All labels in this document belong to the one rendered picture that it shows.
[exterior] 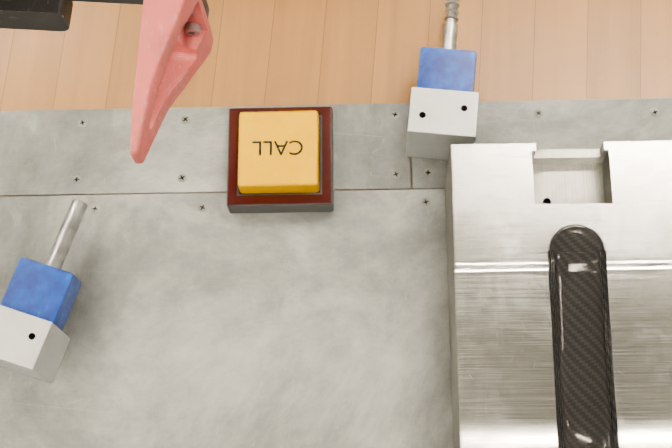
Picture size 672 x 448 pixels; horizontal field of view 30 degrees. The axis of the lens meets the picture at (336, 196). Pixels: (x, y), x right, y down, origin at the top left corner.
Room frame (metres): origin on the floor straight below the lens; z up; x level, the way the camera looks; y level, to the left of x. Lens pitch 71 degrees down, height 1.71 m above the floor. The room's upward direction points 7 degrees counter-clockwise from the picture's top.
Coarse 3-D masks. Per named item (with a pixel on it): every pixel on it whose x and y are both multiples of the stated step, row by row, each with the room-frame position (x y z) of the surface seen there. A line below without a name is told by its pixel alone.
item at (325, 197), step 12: (240, 108) 0.38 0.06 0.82; (252, 108) 0.38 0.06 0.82; (264, 108) 0.38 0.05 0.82; (276, 108) 0.38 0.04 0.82; (288, 108) 0.38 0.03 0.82; (300, 108) 0.38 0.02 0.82; (312, 108) 0.38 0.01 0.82; (324, 108) 0.37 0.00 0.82; (324, 120) 0.36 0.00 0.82; (324, 132) 0.35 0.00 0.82; (324, 144) 0.34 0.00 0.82; (324, 156) 0.34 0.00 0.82; (228, 168) 0.34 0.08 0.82; (324, 168) 0.33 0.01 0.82; (228, 180) 0.33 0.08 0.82; (324, 180) 0.32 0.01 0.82; (228, 192) 0.32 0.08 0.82; (324, 192) 0.31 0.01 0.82; (228, 204) 0.31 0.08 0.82; (240, 204) 0.31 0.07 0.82; (252, 204) 0.30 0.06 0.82
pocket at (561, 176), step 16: (544, 160) 0.29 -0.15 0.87; (560, 160) 0.29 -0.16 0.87; (576, 160) 0.29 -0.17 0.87; (592, 160) 0.29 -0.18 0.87; (608, 160) 0.28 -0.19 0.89; (544, 176) 0.28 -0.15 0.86; (560, 176) 0.28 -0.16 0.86; (576, 176) 0.28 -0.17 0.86; (592, 176) 0.28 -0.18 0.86; (608, 176) 0.27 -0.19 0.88; (544, 192) 0.27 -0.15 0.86; (560, 192) 0.27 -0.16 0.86; (576, 192) 0.27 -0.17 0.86; (592, 192) 0.27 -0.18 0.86; (608, 192) 0.26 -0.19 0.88
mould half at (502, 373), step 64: (448, 192) 0.28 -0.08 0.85; (512, 192) 0.27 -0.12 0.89; (640, 192) 0.25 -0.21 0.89; (448, 256) 0.24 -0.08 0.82; (512, 256) 0.22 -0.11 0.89; (640, 256) 0.21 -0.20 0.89; (512, 320) 0.18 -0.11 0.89; (640, 320) 0.17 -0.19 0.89; (512, 384) 0.14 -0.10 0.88; (640, 384) 0.12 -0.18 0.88
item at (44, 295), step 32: (64, 224) 0.30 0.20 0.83; (64, 256) 0.28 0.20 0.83; (32, 288) 0.26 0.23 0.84; (64, 288) 0.25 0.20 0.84; (0, 320) 0.23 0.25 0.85; (32, 320) 0.23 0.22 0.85; (64, 320) 0.23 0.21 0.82; (0, 352) 0.21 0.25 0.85; (32, 352) 0.21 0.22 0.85; (64, 352) 0.21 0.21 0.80
